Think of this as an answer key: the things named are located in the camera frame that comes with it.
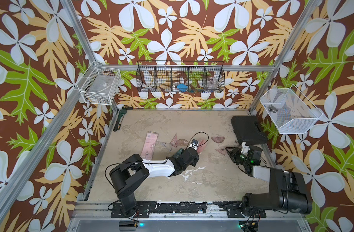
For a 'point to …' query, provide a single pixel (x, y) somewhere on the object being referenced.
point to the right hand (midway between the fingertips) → (225, 149)
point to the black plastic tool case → (245, 128)
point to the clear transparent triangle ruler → (161, 145)
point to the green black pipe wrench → (121, 112)
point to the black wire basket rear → (180, 76)
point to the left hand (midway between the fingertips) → (196, 150)
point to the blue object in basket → (182, 87)
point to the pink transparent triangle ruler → (174, 142)
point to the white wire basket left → (99, 85)
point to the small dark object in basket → (271, 108)
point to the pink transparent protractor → (182, 142)
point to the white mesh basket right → (291, 111)
